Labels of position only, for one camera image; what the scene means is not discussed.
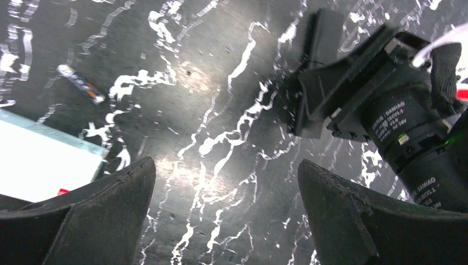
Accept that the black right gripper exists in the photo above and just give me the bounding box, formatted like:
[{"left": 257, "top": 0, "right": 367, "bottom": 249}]
[{"left": 292, "top": 8, "right": 450, "bottom": 172}]

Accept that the black green battery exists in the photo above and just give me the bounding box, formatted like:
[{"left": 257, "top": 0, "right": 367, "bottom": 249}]
[{"left": 56, "top": 64, "right": 106, "bottom": 105}]

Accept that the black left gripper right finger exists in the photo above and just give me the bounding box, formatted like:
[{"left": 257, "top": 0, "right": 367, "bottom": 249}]
[{"left": 297, "top": 160, "right": 467, "bottom": 264}]

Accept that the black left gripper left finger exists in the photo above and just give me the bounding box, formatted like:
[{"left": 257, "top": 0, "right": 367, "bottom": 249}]
[{"left": 1, "top": 156, "right": 156, "bottom": 264}]

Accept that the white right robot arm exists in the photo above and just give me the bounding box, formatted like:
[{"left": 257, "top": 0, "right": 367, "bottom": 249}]
[{"left": 292, "top": 9, "right": 467, "bottom": 212}]

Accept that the white battery box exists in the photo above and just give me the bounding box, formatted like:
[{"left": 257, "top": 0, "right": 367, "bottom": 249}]
[{"left": 1, "top": 109, "right": 108, "bottom": 203}]

